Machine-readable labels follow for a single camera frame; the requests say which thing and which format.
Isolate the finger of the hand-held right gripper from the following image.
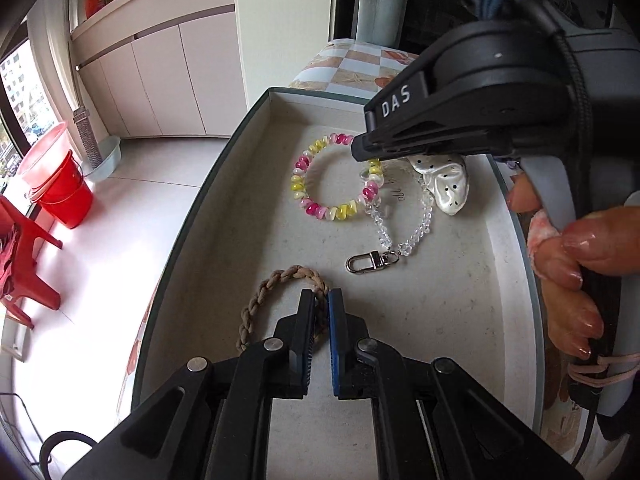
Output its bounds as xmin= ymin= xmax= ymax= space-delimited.
xmin=349 ymin=127 xmax=517 ymax=163
xmin=363 ymin=71 xmax=437 ymax=134

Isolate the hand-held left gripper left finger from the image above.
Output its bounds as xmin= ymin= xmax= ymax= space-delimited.
xmin=62 ymin=289 xmax=329 ymax=480

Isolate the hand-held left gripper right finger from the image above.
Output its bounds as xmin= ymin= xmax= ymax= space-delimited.
xmin=328 ymin=287 xmax=583 ymax=480

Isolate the brown braided hair tie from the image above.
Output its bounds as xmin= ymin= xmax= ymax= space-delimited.
xmin=235 ymin=266 xmax=332 ymax=353

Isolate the dark green jewelry tray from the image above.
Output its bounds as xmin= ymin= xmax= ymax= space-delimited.
xmin=132 ymin=87 xmax=546 ymax=433

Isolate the pink yellow beaded bracelet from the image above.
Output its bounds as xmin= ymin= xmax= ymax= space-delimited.
xmin=290 ymin=132 xmax=384 ymax=223

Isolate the person's right hand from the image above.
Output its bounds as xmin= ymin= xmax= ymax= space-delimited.
xmin=506 ymin=174 xmax=640 ymax=361

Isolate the white polka dot bow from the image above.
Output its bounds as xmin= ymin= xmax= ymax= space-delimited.
xmin=407 ymin=154 xmax=472 ymax=219

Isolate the grey curtain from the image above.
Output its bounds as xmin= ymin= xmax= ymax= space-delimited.
xmin=356 ymin=0 xmax=412 ymax=45

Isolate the white low cabinet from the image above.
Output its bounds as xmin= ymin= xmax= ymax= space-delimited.
xmin=27 ymin=2 xmax=247 ymax=142

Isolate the light blue basin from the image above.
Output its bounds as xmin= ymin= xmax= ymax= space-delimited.
xmin=82 ymin=136 xmax=124 ymax=184

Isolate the pink elastic band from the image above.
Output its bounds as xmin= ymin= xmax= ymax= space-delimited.
xmin=569 ymin=354 xmax=640 ymax=387

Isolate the red plastic bucket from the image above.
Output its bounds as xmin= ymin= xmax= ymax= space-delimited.
xmin=34 ymin=150 xmax=95 ymax=230

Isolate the grey mesh tool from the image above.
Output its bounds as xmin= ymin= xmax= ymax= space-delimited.
xmin=74 ymin=107 xmax=104 ymax=170

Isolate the red plastic stool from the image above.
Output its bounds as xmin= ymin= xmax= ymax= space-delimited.
xmin=0 ymin=194 xmax=64 ymax=332

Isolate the pink translucent basin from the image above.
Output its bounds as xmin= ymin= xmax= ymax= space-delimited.
xmin=17 ymin=121 xmax=72 ymax=192

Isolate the window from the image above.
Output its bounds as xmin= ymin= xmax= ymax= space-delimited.
xmin=0 ymin=35 xmax=32 ymax=176

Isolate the clear crystal bead strap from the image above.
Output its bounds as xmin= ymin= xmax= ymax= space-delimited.
xmin=345 ymin=160 xmax=437 ymax=276

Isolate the black cable loop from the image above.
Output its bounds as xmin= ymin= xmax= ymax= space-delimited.
xmin=39 ymin=430 xmax=101 ymax=480

